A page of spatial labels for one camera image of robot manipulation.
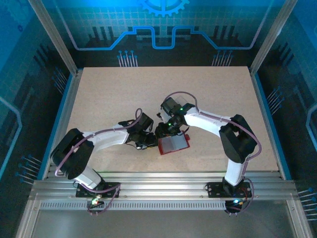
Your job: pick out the red leather card holder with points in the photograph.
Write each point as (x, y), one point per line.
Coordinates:
(173, 145)

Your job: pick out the aluminium corner post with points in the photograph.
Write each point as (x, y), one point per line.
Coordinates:
(270, 39)
(57, 39)

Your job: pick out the aluminium side rail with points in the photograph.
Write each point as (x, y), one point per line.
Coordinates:
(67, 111)

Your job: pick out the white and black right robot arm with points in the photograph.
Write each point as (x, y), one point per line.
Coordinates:
(205, 124)

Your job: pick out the aluminium frame cross rail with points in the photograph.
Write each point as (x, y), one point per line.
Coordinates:
(161, 186)

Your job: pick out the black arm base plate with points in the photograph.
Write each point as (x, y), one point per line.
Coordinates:
(111, 189)
(215, 189)

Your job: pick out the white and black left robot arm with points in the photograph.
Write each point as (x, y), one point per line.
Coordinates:
(109, 138)

